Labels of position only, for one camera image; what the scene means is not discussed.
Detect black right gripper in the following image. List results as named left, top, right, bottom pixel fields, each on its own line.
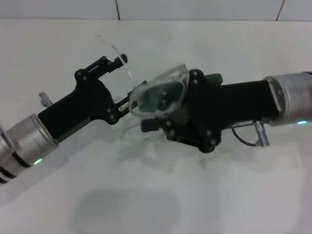
left=140, top=69, right=280, bottom=154

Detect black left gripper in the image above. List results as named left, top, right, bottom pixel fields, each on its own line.
left=38, top=53, right=137, bottom=144

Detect clear white glasses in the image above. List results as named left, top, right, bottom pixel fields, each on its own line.
left=94, top=31, right=191, bottom=120

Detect green glasses case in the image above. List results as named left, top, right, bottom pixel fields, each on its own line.
left=174, top=72, right=224, bottom=126

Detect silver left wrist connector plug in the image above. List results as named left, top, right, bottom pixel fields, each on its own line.
left=39, top=91, right=53, bottom=107

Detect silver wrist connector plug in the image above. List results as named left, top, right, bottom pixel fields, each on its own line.
left=39, top=91, right=53, bottom=107
left=254, top=120, right=270, bottom=147

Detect silver right wrist connector plug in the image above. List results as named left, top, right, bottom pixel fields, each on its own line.
left=254, top=120, right=270, bottom=147

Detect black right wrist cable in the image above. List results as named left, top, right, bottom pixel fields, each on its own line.
left=231, top=123, right=259, bottom=147

